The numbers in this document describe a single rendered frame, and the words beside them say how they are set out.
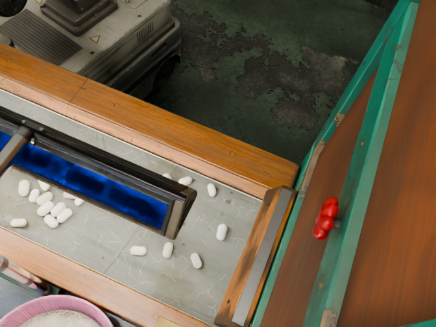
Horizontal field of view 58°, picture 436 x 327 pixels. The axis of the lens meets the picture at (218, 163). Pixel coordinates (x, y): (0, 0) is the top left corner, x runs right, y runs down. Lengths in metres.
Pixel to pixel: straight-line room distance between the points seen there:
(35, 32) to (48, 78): 0.57
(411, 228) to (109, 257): 0.70
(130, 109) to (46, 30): 0.72
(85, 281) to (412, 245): 0.69
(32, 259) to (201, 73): 1.43
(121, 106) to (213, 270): 0.46
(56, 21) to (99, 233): 0.97
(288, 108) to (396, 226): 1.75
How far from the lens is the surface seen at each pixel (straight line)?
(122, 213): 0.57
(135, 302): 0.84
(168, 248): 0.86
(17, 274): 0.75
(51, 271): 0.88
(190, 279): 0.86
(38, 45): 1.61
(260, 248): 0.77
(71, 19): 1.60
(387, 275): 0.28
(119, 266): 0.88
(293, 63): 2.22
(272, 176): 0.94
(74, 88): 1.07
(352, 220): 0.37
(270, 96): 2.04
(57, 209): 0.92
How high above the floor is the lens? 1.59
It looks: 62 degrees down
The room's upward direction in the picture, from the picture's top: 11 degrees clockwise
